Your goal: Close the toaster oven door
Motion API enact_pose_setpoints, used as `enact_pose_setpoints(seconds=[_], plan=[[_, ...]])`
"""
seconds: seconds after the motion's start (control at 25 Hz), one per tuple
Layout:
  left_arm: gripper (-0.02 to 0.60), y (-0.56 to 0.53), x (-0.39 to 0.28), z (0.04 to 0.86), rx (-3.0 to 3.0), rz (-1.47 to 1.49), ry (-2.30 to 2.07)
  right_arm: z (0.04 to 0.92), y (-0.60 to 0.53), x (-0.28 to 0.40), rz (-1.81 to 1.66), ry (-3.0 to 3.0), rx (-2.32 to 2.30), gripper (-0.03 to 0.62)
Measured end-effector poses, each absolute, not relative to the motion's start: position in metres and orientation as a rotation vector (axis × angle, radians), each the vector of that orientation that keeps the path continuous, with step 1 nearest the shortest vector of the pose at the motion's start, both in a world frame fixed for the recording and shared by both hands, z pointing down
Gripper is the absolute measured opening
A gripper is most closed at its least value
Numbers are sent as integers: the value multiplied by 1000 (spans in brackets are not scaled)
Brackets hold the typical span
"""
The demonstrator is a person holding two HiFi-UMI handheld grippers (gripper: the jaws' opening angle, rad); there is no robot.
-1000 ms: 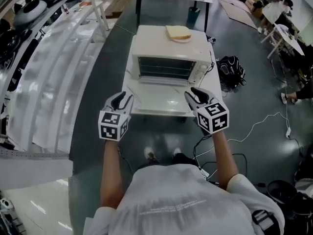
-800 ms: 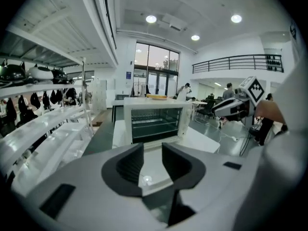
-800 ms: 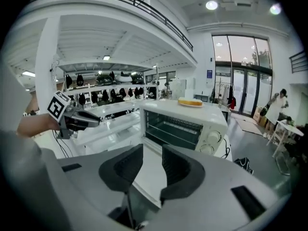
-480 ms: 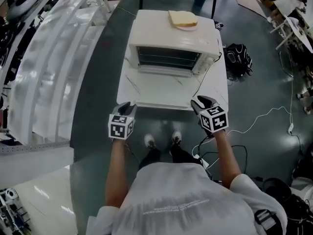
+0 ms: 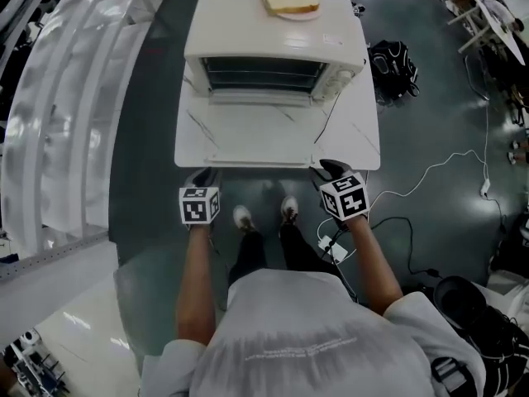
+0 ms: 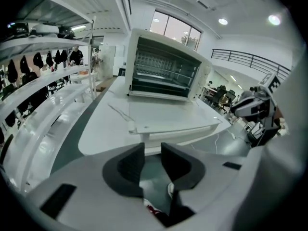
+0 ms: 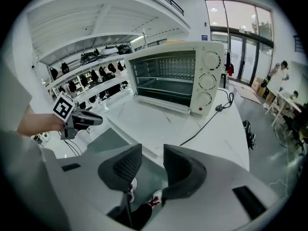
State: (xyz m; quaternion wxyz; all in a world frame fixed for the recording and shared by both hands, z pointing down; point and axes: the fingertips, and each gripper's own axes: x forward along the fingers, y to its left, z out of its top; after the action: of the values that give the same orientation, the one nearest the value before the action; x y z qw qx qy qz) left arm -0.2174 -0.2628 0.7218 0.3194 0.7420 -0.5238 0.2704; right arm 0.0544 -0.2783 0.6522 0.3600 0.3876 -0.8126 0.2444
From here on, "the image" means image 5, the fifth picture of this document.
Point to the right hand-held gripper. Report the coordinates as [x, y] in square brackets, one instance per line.
[345, 197]

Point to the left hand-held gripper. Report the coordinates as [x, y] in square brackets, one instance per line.
[194, 207]

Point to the white glass oven door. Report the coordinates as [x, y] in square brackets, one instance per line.
[260, 130]

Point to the person's right forearm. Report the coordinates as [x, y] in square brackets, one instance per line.
[374, 271]

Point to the person's left forearm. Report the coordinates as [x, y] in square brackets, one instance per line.
[196, 288]

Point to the white toaster oven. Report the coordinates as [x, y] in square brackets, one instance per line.
[248, 27]

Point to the small white square table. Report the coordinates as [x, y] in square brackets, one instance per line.
[355, 139]

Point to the person's right white shoe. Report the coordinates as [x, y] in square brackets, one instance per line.
[289, 209]

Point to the person's white shoe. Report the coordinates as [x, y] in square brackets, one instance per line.
[289, 209]
[243, 217]

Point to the person's left white shoe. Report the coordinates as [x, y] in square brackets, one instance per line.
[243, 217]

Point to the white power strip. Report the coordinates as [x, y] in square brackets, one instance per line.
[335, 250]

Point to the person's black trousers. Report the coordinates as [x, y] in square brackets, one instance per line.
[297, 250]

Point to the black backpack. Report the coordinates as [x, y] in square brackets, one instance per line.
[392, 70]

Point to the small pink plate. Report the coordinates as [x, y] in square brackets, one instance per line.
[308, 15]

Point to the small white power adapter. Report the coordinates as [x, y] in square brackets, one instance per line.
[485, 187]

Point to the white shelf rack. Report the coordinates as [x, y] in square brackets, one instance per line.
[62, 97]

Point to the person's white shirt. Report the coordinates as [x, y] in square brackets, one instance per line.
[310, 337]

